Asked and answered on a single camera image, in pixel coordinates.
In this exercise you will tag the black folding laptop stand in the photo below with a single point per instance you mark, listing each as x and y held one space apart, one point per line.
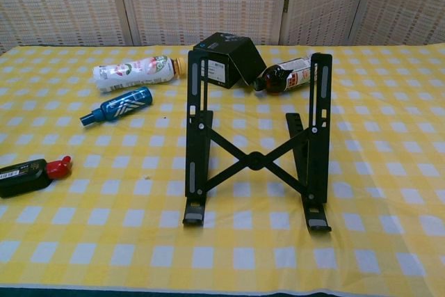
255 161

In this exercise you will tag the black cardboard box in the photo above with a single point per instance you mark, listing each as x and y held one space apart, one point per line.
240 57

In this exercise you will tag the brown tea bottle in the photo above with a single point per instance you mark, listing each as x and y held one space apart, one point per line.
278 78

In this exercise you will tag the blue spray bottle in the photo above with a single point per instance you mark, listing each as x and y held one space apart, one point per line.
121 104

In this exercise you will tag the white yogurt drink bottle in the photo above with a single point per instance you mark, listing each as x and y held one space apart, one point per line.
132 72

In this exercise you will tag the brass screen hinge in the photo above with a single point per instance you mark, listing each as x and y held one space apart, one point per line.
286 3

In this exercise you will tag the yellow checkered tablecloth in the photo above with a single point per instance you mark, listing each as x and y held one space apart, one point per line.
104 241

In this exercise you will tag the black bottle with red cap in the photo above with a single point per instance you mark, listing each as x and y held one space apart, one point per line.
21 175

